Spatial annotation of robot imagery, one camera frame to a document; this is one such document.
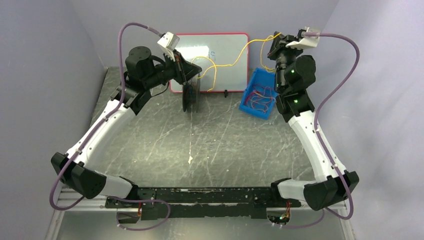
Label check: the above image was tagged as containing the black perforated cable spool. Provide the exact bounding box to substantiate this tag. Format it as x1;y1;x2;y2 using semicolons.
182;73;201;113

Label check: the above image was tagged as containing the yellow cable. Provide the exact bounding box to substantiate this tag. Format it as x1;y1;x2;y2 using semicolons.
191;32;282;93

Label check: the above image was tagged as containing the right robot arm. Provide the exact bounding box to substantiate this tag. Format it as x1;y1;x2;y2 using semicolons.
267;29;360;211

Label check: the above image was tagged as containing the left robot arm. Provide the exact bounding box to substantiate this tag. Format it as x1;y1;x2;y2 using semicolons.
51;46;202;199

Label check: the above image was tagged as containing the red framed whiteboard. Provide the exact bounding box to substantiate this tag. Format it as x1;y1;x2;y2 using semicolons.
175;32;250;93

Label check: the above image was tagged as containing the blue plastic bin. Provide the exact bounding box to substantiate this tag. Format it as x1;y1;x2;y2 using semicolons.
238;68;278;120

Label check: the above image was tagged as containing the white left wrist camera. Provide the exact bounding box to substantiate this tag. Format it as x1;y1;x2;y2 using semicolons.
157;31;180;56

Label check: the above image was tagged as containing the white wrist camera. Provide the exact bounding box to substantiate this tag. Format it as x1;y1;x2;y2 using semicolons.
285;26;321;50
157;31;180;56

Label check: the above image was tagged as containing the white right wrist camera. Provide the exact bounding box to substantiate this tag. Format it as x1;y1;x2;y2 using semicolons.
285;26;321;50

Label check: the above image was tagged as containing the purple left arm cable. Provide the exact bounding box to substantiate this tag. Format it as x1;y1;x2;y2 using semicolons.
48;22;163;212

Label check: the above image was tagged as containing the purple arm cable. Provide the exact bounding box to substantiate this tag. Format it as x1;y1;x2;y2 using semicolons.
304;32;361;221
48;22;163;212

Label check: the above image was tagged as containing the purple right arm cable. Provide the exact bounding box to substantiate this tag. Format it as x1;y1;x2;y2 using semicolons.
304;32;361;221

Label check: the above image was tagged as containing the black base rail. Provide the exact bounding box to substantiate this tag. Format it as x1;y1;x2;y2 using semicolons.
105;186;301;220

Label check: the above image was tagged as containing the aluminium frame rail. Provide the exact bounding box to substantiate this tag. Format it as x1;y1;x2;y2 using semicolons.
44;187;140;240

